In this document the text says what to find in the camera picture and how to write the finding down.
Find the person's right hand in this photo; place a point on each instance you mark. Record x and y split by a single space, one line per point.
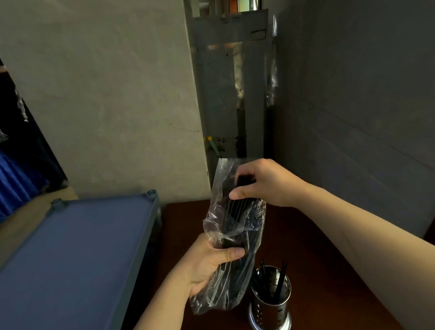
276 183

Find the person's left hand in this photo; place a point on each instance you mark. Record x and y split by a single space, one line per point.
198 265

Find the bundle of black chopsticks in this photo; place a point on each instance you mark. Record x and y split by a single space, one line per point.
236 216

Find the clear plastic bag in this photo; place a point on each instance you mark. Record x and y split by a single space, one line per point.
220 186

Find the perforated steel utensil holder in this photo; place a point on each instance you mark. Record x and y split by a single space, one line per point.
269 316

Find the person's right forearm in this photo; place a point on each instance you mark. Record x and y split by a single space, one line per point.
372 246

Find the black vertical pipe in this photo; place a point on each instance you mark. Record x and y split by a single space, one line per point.
241 127

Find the dark pipe with plastic wrap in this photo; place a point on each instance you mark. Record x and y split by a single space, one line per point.
272 79

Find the grey plastic cart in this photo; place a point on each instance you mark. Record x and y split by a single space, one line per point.
58 288

